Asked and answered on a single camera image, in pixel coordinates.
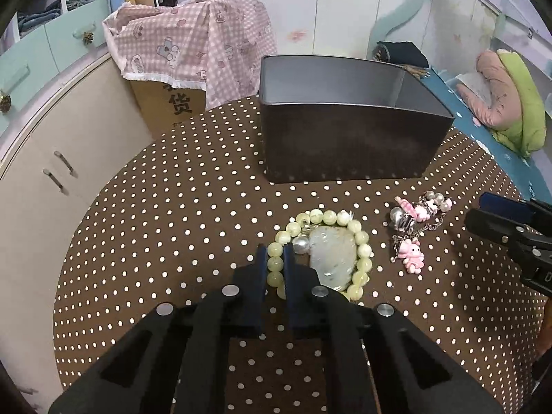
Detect mint green drawer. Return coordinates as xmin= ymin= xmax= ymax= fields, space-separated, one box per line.
xmin=45 ymin=0 xmax=111 ymax=72
xmin=0 ymin=37 xmax=58 ymax=138

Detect pale jade pendant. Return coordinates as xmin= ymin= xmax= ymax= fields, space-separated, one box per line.
xmin=306 ymin=224 xmax=359 ymax=293

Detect pink charm keychain with pearls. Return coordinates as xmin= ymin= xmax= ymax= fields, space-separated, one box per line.
xmin=385 ymin=191 xmax=454 ymax=275

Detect dark metal box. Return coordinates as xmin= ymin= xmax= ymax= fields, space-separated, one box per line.
xmin=258 ymin=55 xmax=455 ymax=184

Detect mint green bunk bed frame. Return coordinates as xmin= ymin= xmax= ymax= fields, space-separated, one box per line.
xmin=366 ymin=0 xmax=441 ymax=59

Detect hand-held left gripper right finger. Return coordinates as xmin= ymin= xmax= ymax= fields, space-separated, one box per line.
xmin=282 ymin=244 xmax=505 ymax=414

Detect pink checked cloth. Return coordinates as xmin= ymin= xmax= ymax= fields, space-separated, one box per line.
xmin=102 ymin=0 xmax=278 ymax=111

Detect white wardrobe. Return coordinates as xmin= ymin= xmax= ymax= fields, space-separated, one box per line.
xmin=172 ymin=0 xmax=432 ymax=59

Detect dark folded clothes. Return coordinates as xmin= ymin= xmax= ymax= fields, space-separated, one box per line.
xmin=371 ymin=41 xmax=431 ymax=70

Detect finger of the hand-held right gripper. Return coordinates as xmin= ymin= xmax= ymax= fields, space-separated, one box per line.
xmin=479 ymin=192 xmax=552 ymax=227
xmin=464 ymin=208 xmax=552 ymax=268

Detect blue bed sheet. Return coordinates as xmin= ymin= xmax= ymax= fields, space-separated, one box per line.
xmin=401 ymin=67 xmax=552 ymax=208

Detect yellow-green bead bracelet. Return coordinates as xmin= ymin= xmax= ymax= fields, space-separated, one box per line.
xmin=267 ymin=209 xmax=373 ymax=302

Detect metal cabinet handle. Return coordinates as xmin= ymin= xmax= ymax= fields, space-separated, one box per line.
xmin=53 ymin=150 xmax=79 ymax=178
xmin=42 ymin=168 xmax=68 ymax=195

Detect pink and green plush pillow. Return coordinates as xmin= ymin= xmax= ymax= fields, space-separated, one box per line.
xmin=456 ymin=48 xmax=548 ymax=158

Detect cardboard box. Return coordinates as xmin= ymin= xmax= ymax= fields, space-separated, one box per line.
xmin=129 ymin=75 xmax=208 ymax=139

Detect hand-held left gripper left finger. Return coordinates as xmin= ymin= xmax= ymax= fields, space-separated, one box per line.
xmin=47 ymin=244 xmax=268 ymax=414

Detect cream cabinet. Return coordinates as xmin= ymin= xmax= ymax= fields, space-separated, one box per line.
xmin=0 ymin=54 xmax=158 ymax=400

